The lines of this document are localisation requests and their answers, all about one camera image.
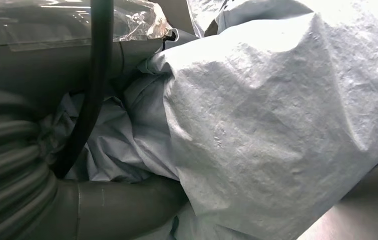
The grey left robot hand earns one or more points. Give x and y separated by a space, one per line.
36 66

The plain grey parcel bag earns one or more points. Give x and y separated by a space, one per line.
258 132

